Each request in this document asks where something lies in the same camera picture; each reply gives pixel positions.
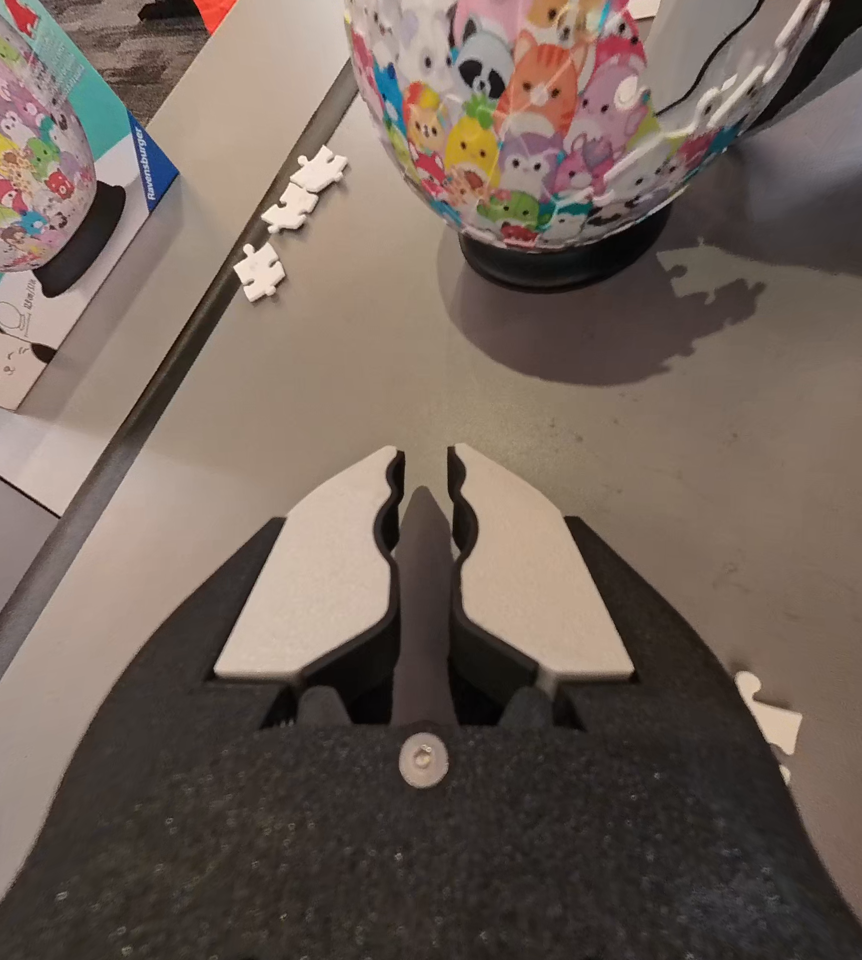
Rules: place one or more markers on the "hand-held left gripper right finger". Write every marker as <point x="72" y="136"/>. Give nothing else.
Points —
<point x="539" y="600"/>

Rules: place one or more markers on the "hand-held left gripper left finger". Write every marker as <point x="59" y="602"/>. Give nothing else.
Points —
<point x="311" y="600"/>

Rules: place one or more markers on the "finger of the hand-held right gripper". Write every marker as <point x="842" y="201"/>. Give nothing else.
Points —
<point x="701" y="38"/>
<point x="851" y="45"/>

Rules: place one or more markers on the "colourful puzzle ball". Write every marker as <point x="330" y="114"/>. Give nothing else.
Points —
<point x="551" y="120"/>

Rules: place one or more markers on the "black ball stand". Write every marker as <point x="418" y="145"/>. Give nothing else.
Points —
<point x="566" y="258"/>

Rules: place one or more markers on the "white puzzle piece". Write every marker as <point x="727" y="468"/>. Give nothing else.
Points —
<point x="292" y="210"/>
<point x="259" y="273"/>
<point x="319" y="168"/>
<point x="768" y="713"/>

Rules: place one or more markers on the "teal puzzle box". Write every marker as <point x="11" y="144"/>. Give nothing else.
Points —
<point x="34" y="195"/>

